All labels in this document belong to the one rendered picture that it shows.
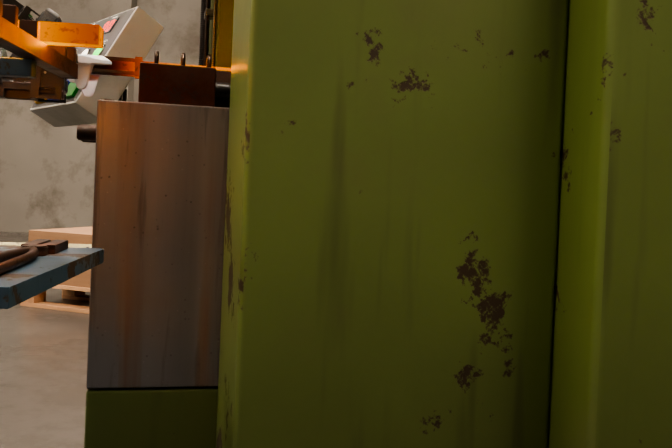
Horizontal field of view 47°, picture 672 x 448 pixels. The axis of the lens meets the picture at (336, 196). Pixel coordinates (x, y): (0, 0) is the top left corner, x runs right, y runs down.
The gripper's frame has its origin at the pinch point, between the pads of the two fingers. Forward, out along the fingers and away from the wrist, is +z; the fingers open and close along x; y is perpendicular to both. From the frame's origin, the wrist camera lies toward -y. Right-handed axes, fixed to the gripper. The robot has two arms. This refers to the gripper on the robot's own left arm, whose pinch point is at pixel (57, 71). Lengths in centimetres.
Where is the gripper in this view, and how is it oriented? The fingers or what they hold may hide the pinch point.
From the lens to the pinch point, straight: 190.7
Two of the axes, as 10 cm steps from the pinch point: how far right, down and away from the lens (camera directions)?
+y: 4.3, -8.5, 3.0
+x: -6.2, -0.4, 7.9
